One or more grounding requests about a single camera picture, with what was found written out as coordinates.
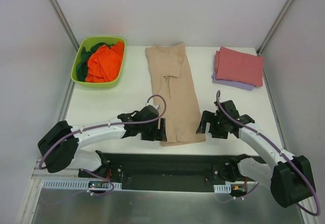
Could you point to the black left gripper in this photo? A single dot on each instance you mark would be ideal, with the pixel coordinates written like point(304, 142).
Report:
point(157, 132)

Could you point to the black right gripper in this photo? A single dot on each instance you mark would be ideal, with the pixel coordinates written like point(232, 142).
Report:
point(209, 122)

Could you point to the beige t shirt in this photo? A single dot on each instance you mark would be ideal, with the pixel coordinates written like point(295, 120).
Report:
point(171, 78)

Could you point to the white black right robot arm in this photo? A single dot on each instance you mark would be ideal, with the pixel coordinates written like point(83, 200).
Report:
point(288, 177)

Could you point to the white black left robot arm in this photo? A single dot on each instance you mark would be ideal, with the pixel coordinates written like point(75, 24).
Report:
point(63, 145)

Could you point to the folded purple t shirt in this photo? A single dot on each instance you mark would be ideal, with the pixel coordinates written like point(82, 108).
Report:
point(235, 84)

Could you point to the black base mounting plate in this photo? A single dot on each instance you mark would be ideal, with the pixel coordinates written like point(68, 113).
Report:
point(156, 172)

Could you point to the folded red t shirt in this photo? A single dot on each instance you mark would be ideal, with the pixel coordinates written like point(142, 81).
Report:
point(235, 66)

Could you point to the orange t shirt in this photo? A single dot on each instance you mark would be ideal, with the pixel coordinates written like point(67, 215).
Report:
point(105, 62)

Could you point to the green plastic basket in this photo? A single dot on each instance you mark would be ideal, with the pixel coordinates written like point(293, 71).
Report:
point(88, 43)

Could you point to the dark green t shirt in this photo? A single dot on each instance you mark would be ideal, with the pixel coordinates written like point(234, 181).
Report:
point(82, 66)

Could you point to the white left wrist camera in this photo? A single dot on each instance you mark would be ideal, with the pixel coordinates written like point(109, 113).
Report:
point(157, 107)

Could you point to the right white cable duct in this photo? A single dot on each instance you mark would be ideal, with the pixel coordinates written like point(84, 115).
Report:
point(222, 189)

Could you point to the white cable duct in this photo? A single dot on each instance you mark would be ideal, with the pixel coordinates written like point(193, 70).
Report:
point(222, 189)
point(81, 185)

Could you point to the left white cable duct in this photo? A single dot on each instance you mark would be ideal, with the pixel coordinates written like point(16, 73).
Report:
point(81, 185)

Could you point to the aluminium front frame rail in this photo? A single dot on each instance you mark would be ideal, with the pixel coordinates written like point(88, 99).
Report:
point(64, 174)

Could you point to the right aluminium corner post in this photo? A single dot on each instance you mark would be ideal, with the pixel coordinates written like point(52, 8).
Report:
point(281, 15)

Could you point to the aluminium corner post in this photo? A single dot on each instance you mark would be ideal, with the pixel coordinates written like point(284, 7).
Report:
point(64, 23)
point(281, 15)

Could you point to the left aluminium corner post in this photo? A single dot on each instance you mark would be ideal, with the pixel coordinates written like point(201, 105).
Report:
point(64, 23)

